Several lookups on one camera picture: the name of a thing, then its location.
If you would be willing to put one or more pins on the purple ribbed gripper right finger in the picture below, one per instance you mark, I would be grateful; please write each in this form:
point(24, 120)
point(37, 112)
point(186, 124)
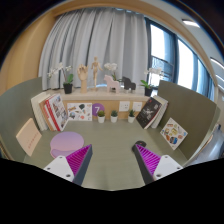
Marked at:
point(152, 166)

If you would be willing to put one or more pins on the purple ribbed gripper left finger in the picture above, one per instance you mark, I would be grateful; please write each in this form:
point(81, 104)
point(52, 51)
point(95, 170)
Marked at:
point(72, 167)

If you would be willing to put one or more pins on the purple round mouse pad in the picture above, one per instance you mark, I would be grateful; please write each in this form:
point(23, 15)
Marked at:
point(65, 143)

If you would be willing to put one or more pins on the black computer mouse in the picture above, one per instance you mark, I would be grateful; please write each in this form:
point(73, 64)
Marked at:
point(141, 143)

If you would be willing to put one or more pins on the colourful picture card right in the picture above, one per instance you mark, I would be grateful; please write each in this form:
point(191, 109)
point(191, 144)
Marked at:
point(173, 133)

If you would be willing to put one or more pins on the beige card on left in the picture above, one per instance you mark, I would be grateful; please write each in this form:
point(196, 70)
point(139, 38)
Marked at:
point(28, 137)

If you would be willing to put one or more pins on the black book right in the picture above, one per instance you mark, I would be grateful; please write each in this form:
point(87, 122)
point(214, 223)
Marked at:
point(148, 113)

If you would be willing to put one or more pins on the small potted plant right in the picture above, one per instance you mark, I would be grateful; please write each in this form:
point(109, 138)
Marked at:
point(131, 116)

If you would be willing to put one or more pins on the small potted plant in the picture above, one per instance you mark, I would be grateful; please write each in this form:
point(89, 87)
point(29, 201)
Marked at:
point(114, 116)
point(131, 116)
point(101, 116)

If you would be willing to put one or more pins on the sticker picture card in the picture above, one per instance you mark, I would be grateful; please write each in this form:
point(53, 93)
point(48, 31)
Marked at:
point(79, 111)

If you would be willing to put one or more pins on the small potted plant left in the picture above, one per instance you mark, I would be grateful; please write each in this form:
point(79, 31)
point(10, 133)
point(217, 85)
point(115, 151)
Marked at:
point(101, 116)

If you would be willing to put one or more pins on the red white book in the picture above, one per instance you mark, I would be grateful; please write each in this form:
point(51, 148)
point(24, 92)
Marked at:
point(57, 111)

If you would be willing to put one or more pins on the small potted plant middle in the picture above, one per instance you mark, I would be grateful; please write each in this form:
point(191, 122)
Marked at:
point(114, 116)

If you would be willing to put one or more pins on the purple round number sign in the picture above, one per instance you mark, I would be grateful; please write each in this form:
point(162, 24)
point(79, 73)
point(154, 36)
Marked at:
point(96, 107)

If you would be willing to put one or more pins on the white books stack left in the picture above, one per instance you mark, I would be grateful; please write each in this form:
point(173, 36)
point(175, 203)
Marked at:
point(37, 110)

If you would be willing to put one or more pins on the white orchid pot right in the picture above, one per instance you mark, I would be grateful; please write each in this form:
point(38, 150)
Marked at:
point(154, 75)

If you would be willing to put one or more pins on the white orchid black pot left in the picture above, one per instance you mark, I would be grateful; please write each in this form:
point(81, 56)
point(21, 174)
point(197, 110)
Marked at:
point(67, 84)

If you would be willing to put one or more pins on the black wooden horse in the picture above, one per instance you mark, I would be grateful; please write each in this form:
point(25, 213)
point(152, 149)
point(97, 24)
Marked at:
point(128, 84)

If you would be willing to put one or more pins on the pink wooden horse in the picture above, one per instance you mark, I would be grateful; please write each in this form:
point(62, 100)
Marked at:
point(111, 83)

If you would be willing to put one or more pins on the wooden hand model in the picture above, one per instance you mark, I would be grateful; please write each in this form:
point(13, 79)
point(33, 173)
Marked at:
point(83, 75)

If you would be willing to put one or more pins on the wooden mannequin figure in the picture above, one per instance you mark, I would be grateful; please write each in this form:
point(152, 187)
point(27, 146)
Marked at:
point(95, 67)

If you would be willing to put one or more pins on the white flowers behind horse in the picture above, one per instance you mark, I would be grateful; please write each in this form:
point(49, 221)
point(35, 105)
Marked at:
point(112, 67)

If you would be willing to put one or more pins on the grey curtain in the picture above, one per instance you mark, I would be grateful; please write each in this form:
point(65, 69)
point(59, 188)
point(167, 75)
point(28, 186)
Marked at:
point(106, 35)

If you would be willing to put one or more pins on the white wall socket right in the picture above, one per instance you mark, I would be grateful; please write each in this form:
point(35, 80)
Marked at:
point(137, 106)

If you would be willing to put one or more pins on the white wall socket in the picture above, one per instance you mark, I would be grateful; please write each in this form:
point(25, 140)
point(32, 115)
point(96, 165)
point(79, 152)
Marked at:
point(124, 106)
point(137, 106)

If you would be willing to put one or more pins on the white wall socket left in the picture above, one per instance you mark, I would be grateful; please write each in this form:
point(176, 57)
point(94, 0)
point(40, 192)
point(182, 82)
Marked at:
point(124, 106)

